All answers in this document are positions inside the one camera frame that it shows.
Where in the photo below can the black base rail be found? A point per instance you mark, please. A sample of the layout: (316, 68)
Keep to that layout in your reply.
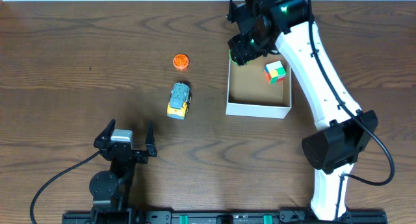
(168, 217)

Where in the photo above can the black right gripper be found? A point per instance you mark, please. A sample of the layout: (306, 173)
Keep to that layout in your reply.
(241, 49)

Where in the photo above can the white cardboard box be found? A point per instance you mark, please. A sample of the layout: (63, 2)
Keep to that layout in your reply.
(249, 94)

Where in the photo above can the yellow grey toy truck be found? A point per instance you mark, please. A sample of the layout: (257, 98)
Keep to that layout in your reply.
(180, 99)

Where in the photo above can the multicolour puzzle cube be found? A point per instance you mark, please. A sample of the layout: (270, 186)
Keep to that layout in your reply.
(274, 72)

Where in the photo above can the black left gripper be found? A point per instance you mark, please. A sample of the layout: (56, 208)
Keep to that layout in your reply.
(127, 153)

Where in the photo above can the green numbered ball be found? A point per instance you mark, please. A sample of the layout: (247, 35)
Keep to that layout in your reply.
(234, 61)

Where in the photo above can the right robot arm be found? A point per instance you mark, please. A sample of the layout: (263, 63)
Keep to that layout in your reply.
(288, 28)

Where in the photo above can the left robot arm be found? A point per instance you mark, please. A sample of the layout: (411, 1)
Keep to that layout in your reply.
(110, 189)

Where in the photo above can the orange round toy disc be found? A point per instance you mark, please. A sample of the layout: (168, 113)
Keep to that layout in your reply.
(181, 62)

